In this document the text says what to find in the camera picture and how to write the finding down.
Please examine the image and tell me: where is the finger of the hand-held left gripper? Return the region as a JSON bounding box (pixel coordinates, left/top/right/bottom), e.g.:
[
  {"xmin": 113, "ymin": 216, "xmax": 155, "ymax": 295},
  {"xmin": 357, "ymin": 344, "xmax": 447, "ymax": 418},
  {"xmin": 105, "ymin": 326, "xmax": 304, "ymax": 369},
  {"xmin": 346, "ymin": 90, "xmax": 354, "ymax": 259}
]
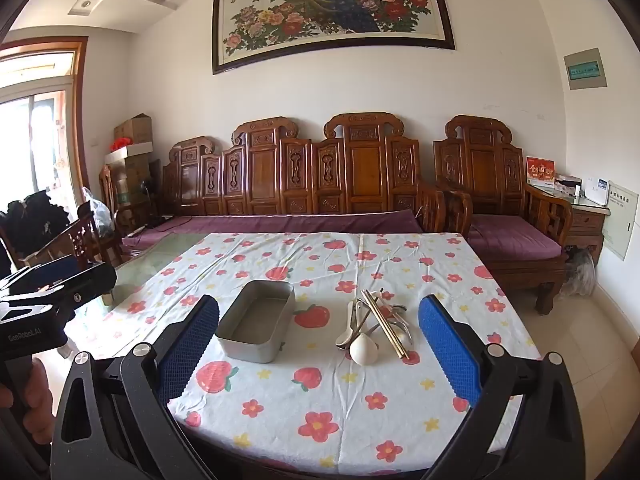
[
  {"xmin": 47, "ymin": 262, "xmax": 117, "ymax": 311},
  {"xmin": 0, "ymin": 255, "xmax": 76, "ymax": 293}
]

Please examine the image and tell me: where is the white electrical box door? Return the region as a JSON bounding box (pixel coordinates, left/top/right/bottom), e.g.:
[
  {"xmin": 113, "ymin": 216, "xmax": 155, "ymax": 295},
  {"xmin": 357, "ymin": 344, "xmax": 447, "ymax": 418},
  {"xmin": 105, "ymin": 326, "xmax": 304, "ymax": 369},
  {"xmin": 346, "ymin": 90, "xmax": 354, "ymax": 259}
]
[{"xmin": 602, "ymin": 183, "xmax": 640, "ymax": 261}]

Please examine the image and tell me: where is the rectangular metal tray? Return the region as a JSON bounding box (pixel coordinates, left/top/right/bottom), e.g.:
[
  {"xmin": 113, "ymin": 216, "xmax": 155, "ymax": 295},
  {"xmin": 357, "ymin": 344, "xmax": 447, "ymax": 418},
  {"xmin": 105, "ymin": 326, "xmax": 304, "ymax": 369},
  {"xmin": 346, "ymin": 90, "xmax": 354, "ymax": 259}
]
[{"xmin": 215, "ymin": 281, "xmax": 297, "ymax": 363}]

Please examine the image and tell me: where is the purple sofa cushion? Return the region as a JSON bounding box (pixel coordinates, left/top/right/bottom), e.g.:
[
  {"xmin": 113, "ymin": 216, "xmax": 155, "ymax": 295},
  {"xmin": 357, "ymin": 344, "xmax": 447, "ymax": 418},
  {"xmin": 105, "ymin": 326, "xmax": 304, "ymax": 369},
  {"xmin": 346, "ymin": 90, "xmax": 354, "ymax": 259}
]
[{"xmin": 122, "ymin": 210, "xmax": 426, "ymax": 261}]

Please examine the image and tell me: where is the carved wooden sofa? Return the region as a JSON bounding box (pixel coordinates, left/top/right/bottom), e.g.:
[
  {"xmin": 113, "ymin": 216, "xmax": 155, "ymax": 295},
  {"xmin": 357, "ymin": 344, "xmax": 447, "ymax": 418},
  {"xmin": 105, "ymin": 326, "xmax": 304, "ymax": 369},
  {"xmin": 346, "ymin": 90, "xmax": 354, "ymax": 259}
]
[{"xmin": 161, "ymin": 112, "xmax": 473, "ymax": 241}]

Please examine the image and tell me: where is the clear plastic bag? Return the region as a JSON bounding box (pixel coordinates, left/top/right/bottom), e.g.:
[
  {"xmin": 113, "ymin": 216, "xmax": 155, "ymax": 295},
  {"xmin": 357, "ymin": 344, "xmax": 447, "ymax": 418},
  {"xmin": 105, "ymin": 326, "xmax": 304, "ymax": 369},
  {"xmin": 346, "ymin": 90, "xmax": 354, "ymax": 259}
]
[
  {"xmin": 82, "ymin": 187, "xmax": 116, "ymax": 236},
  {"xmin": 562, "ymin": 247, "xmax": 598, "ymax": 298}
]

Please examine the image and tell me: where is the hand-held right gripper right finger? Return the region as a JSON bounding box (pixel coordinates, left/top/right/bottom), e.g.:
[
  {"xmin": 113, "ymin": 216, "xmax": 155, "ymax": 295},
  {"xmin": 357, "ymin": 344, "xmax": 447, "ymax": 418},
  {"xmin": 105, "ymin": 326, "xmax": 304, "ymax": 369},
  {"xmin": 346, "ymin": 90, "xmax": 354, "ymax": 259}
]
[{"xmin": 419, "ymin": 295, "xmax": 586, "ymax": 480}]

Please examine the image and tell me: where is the purple armchair cushion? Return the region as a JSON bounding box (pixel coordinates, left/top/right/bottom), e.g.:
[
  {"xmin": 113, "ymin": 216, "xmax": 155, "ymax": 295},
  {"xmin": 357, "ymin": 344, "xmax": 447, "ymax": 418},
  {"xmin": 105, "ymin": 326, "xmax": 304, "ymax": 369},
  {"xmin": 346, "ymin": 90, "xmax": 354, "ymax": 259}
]
[{"xmin": 467, "ymin": 214, "xmax": 563, "ymax": 261}]

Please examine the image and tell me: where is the white ceramic spoon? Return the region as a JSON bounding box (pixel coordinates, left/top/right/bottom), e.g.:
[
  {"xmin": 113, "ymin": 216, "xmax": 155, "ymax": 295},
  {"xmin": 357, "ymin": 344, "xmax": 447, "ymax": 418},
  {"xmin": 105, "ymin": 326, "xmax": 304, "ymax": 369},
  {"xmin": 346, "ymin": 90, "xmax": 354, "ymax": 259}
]
[
  {"xmin": 335, "ymin": 301, "xmax": 358, "ymax": 350},
  {"xmin": 348, "ymin": 292, "xmax": 390, "ymax": 366}
]

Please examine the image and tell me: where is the wooden side table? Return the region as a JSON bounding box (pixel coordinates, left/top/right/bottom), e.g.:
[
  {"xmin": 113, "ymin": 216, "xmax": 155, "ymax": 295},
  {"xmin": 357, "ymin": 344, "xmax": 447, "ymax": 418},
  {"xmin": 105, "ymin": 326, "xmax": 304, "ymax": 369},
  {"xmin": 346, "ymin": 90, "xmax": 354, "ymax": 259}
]
[{"xmin": 565, "ymin": 195, "xmax": 612, "ymax": 266}]

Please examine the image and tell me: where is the white flat box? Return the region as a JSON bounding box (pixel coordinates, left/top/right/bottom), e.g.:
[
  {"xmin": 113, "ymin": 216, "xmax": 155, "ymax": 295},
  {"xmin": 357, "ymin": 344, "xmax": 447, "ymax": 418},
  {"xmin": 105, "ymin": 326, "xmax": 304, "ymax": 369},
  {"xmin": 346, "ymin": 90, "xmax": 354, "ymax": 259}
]
[{"xmin": 104, "ymin": 142, "xmax": 154, "ymax": 166}]

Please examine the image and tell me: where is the tissue box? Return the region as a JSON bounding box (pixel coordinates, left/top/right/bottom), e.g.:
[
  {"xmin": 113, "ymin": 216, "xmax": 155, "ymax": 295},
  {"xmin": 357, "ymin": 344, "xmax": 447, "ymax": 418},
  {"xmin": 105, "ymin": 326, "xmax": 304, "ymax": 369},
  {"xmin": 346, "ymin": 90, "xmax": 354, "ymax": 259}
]
[{"xmin": 554, "ymin": 174, "xmax": 583, "ymax": 196}]

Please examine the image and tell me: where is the white desk device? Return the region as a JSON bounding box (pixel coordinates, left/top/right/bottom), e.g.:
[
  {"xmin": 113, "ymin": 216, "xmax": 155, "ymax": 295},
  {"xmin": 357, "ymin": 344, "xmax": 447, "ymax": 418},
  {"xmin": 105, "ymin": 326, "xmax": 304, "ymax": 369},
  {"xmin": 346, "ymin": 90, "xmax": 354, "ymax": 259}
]
[{"xmin": 582, "ymin": 177, "xmax": 611, "ymax": 206}]

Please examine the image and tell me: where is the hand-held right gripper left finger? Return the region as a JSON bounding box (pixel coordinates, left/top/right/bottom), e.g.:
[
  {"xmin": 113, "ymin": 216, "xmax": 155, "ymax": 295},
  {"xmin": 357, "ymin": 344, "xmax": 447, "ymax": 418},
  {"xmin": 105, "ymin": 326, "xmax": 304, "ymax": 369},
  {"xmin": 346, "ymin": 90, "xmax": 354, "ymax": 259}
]
[{"xmin": 50, "ymin": 295, "xmax": 220, "ymax": 480}]

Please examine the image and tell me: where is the dark cloth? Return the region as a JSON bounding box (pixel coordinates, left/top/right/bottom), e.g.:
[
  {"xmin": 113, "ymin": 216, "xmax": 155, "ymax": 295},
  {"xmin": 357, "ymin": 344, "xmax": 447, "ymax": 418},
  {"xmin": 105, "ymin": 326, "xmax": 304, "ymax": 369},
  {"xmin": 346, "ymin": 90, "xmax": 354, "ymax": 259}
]
[{"xmin": 0, "ymin": 190, "xmax": 71, "ymax": 261}]

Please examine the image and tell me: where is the grey wall panel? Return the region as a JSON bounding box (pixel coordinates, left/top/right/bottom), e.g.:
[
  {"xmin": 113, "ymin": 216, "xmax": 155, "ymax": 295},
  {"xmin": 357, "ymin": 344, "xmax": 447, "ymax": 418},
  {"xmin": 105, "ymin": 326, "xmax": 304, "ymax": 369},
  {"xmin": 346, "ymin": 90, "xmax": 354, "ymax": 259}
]
[{"xmin": 564, "ymin": 48, "xmax": 607, "ymax": 91}]

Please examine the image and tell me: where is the dark brown chopstick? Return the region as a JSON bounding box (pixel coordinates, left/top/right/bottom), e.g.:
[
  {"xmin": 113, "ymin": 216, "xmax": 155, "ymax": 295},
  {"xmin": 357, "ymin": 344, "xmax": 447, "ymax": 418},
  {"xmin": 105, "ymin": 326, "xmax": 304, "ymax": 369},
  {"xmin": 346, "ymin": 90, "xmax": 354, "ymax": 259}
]
[{"xmin": 356, "ymin": 288, "xmax": 385, "ymax": 333}]

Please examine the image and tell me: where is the wooden door frame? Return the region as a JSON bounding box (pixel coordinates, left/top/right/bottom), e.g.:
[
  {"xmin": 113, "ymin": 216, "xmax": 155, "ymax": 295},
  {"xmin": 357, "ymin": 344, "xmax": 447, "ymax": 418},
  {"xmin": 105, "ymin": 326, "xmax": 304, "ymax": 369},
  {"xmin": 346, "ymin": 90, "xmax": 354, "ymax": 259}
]
[{"xmin": 0, "ymin": 36, "xmax": 90, "ymax": 201}]

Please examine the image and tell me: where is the wooden chair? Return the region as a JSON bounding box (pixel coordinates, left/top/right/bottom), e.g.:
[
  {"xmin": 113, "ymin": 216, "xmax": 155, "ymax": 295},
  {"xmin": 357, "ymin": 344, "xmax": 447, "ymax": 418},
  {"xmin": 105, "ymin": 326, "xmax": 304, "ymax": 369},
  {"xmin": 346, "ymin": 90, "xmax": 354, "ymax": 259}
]
[{"xmin": 22, "ymin": 200, "xmax": 118, "ymax": 271}]

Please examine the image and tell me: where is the carved wooden armchair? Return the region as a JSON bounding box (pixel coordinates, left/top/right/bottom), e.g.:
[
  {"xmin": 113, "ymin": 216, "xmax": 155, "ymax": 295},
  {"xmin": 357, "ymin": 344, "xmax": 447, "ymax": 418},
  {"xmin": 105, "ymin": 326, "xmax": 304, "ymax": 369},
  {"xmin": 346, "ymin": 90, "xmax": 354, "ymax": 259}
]
[{"xmin": 432, "ymin": 115, "xmax": 575, "ymax": 316}]

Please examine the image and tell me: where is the floral strawberry tablecloth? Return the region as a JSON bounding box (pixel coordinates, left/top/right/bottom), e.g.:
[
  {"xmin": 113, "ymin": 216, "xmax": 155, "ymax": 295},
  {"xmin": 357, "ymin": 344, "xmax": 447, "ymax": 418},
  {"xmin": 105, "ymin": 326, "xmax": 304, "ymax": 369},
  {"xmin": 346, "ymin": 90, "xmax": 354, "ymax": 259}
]
[{"xmin": 65, "ymin": 232, "xmax": 533, "ymax": 478}]

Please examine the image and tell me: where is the metal spoon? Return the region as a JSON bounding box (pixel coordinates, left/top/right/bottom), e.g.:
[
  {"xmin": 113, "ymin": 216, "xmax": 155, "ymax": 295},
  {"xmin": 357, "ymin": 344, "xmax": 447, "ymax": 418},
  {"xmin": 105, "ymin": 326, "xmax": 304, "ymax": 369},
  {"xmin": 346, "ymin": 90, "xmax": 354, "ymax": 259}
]
[{"xmin": 380, "ymin": 302, "xmax": 408, "ymax": 333}]

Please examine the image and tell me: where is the framed peacock painting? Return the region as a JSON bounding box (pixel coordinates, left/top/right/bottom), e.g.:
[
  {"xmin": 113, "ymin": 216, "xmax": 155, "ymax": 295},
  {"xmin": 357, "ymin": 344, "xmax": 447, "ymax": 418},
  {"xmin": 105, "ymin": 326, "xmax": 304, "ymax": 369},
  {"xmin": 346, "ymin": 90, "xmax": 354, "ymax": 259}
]
[{"xmin": 211, "ymin": 0, "xmax": 457, "ymax": 76}]

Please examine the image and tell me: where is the person's left hand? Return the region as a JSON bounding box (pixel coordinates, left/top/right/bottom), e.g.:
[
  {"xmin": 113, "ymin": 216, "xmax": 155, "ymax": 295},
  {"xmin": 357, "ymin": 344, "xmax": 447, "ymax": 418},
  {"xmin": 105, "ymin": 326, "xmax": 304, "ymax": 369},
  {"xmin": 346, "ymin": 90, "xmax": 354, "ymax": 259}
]
[{"xmin": 0, "ymin": 357, "xmax": 54, "ymax": 448}]

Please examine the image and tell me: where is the large cardboard box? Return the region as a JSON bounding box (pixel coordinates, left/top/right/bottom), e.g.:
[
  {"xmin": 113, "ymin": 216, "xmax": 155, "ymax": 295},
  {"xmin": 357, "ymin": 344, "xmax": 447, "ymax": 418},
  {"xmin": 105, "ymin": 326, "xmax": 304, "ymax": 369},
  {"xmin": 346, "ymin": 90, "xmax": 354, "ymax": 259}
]
[{"xmin": 107, "ymin": 160, "xmax": 162, "ymax": 233}]

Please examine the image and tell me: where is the red desk calendar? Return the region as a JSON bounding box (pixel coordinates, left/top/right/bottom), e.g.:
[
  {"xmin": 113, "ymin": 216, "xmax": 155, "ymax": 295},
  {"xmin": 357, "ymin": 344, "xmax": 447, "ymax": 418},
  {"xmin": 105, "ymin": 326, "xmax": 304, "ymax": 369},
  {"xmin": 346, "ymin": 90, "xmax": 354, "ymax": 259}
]
[{"xmin": 526, "ymin": 156, "xmax": 556, "ymax": 188}]

